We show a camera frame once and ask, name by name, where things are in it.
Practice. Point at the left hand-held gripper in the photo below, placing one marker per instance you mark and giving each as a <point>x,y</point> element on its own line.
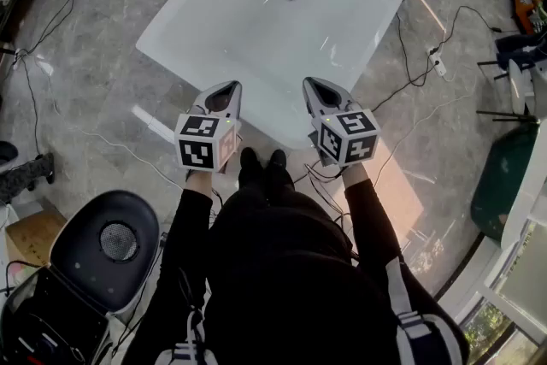
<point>194,151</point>

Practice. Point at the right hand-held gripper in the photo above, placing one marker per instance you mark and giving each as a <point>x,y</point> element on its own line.
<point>350,141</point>

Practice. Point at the person's left forearm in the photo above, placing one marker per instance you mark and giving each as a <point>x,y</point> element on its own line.
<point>194,218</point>

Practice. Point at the person's right forearm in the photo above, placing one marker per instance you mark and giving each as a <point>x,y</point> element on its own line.
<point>367,209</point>

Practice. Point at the person's left shoe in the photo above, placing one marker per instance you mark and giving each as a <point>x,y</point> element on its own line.
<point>250,166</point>

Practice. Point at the person's shoe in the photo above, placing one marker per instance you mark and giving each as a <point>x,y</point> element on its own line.
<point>250,166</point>
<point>280,168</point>

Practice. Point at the white bathtub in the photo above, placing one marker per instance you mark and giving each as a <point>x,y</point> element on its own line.
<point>265,38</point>

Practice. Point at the person's right shoe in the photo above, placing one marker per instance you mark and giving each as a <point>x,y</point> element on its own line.
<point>280,168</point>

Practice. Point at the white power strip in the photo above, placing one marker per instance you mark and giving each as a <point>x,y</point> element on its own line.
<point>437,62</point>

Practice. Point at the dark green cabinet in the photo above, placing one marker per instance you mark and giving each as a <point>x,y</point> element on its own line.
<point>500,184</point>

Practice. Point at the light grey chair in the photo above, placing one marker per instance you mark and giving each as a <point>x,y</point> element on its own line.
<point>519,85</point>

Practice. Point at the person's black clothed body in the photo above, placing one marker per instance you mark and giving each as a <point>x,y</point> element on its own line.
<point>290,290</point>

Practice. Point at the orange tool bag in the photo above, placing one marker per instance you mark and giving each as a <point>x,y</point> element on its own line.
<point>527,10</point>

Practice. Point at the brown cardboard box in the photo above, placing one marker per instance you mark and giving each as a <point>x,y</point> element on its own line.
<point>34,235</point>

